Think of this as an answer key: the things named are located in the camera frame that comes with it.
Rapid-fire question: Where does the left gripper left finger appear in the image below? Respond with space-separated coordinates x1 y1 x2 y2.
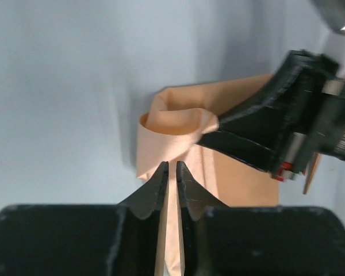
0 162 168 275

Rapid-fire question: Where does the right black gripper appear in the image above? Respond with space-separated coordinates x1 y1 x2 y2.
200 51 345 181

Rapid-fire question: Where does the peach cloth napkin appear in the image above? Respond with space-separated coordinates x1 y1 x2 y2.
135 73 323 276

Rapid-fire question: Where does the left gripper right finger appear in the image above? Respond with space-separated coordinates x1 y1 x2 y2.
177 162 345 275

